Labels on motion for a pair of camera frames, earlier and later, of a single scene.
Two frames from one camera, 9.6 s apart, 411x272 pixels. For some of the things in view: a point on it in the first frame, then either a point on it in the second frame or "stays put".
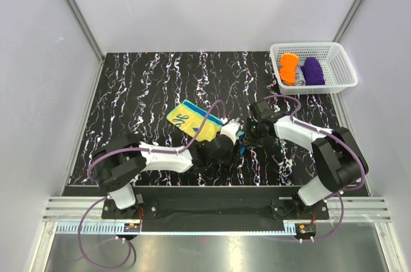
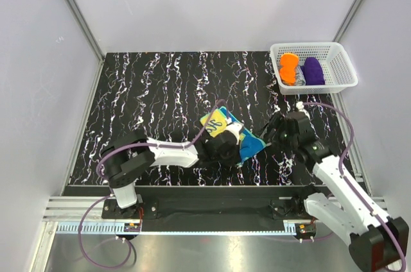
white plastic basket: [312, 68] stays put
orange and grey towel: [287, 73] stays put
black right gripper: [248, 139] → [277, 123]
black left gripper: [232, 158] stays put
